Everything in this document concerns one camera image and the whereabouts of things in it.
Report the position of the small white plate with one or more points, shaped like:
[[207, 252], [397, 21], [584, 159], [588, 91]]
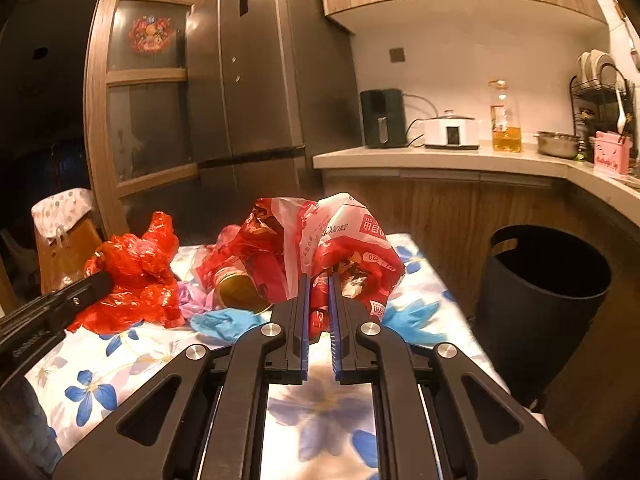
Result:
[[584, 67]]

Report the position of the large white plate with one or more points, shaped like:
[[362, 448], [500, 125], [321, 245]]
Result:
[[602, 62]]

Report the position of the patterned cloth cover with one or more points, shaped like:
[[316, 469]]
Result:
[[60, 210]]

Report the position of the wooden lower cabinet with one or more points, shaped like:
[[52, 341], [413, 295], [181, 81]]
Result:
[[440, 210]]

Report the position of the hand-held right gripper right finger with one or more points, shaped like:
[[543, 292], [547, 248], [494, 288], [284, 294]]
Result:
[[336, 330]]

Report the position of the grey refrigerator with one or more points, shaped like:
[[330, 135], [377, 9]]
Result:
[[270, 85]]

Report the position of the white spoon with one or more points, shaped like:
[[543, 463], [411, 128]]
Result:
[[622, 110]]

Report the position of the pink utensil holder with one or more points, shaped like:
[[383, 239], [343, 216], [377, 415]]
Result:
[[612, 155]]

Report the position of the black dish rack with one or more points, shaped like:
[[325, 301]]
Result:
[[600, 95]]

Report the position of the red door decoration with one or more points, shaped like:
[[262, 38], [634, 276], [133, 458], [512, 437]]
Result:
[[151, 34]]

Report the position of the red paper cup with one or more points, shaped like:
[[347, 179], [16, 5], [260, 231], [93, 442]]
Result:
[[240, 294]]

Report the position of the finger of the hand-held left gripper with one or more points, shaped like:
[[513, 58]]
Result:
[[82, 296]]

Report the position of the black air fryer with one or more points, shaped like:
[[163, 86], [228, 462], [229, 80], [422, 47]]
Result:
[[382, 117]]

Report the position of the wooden glass door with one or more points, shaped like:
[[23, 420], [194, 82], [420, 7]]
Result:
[[100, 110]]

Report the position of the blue floral tablecloth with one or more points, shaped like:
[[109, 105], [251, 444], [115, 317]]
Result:
[[150, 355]]

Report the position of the white slow cooker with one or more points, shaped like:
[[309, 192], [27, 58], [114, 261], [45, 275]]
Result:
[[450, 132]]

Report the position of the steel bowl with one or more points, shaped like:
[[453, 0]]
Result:
[[557, 145]]

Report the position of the purple plastic bag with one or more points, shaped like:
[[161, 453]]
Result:
[[192, 300]]

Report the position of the black trash bin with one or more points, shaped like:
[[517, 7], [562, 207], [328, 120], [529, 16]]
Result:
[[525, 330]]

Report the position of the cooking oil bottle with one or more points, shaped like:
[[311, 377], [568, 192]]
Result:
[[506, 125]]

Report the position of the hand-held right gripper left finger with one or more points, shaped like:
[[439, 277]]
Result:
[[303, 330]]

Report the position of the blue glove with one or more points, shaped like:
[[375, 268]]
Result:
[[415, 321], [225, 322]]

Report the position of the dark wall socket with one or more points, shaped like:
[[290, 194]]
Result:
[[396, 55]]

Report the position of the red and white plastic bag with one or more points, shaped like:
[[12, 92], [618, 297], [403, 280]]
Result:
[[350, 240]]

